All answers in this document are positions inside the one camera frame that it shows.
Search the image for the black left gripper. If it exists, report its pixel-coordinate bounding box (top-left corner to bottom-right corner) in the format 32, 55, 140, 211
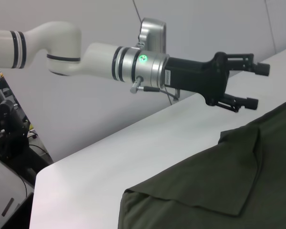
165, 52, 270, 113

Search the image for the dark green shirt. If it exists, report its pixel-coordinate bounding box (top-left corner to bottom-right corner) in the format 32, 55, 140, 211
118, 98, 286, 229

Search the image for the black equipment rack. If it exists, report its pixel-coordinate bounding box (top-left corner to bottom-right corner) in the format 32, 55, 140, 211
0, 68, 53, 186

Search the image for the white cabinet housing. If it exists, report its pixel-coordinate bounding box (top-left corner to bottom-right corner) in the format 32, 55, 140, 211
0, 155, 35, 229

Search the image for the left arm connector cable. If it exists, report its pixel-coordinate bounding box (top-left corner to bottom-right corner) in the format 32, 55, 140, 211
129, 75, 181, 105

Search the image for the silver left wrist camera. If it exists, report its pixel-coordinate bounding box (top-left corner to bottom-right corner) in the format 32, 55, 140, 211
137, 17, 167, 54

